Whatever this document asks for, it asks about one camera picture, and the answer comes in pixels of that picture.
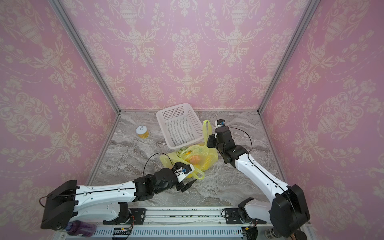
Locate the yellow-green plastic bag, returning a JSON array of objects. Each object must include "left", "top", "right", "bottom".
[{"left": 160, "top": 120, "right": 219, "bottom": 180}]

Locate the white plastic basket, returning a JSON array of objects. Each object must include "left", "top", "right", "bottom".
[{"left": 156, "top": 103, "right": 203, "bottom": 150}]

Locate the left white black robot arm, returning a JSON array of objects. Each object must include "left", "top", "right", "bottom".
[{"left": 41, "top": 162, "right": 196, "bottom": 231}]

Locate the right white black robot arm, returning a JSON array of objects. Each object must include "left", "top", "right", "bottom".
[{"left": 207, "top": 120, "right": 311, "bottom": 240}]

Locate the orange fruit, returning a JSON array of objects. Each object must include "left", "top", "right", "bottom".
[{"left": 189, "top": 155, "right": 201, "bottom": 165}]

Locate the glass jar metal lid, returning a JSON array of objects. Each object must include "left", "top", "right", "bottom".
[{"left": 264, "top": 228, "right": 281, "bottom": 240}]

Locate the purple bottle black cap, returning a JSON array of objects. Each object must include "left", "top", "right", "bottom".
[{"left": 65, "top": 221, "right": 97, "bottom": 238}]

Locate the dark round lid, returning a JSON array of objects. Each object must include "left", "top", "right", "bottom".
[{"left": 292, "top": 230, "right": 308, "bottom": 240}]

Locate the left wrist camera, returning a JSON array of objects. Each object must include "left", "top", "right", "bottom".
[{"left": 173, "top": 161, "right": 196, "bottom": 183}]

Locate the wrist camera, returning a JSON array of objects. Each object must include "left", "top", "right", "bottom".
[
  {"left": 173, "top": 161, "right": 196, "bottom": 183},
  {"left": 215, "top": 119, "right": 226, "bottom": 129}
]

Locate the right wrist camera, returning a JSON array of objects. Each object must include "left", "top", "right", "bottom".
[{"left": 215, "top": 119, "right": 226, "bottom": 129}]

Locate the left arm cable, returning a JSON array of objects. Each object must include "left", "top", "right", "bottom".
[{"left": 142, "top": 152, "right": 176, "bottom": 178}]

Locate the aluminium mounting rail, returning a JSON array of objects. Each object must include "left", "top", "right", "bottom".
[{"left": 90, "top": 207, "right": 273, "bottom": 240}]

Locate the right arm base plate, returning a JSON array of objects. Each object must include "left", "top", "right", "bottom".
[{"left": 221, "top": 198, "right": 267, "bottom": 226}]

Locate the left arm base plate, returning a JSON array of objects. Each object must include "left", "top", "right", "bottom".
[{"left": 103, "top": 202, "right": 147, "bottom": 226}]

